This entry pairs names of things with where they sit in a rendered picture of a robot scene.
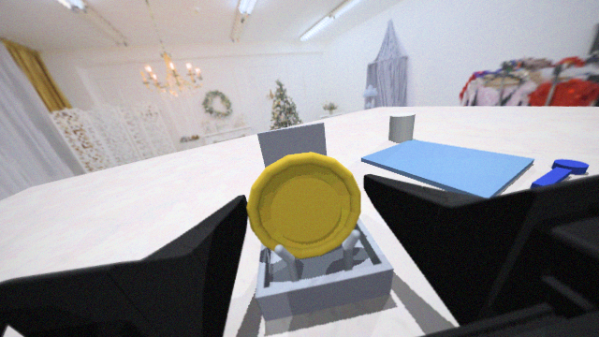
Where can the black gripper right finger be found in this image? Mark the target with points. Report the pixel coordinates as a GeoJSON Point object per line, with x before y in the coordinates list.
{"type": "Point", "coordinates": [465, 246]}

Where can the grey cylinder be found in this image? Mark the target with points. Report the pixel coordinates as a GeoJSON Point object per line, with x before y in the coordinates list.
{"type": "Point", "coordinates": [401, 126]}

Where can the yellow plate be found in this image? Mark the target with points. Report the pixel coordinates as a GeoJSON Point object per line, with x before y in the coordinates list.
{"type": "Point", "coordinates": [308, 203]}

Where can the grey dish rack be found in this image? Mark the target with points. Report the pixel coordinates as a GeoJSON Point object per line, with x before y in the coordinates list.
{"type": "Point", "coordinates": [354, 271]}

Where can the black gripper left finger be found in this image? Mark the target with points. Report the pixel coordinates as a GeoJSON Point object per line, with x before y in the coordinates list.
{"type": "Point", "coordinates": [181, 290]}

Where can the light blue flat mat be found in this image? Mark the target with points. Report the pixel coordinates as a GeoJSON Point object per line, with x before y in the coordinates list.
{"type": "Point", "coordinates": [467, 171]}

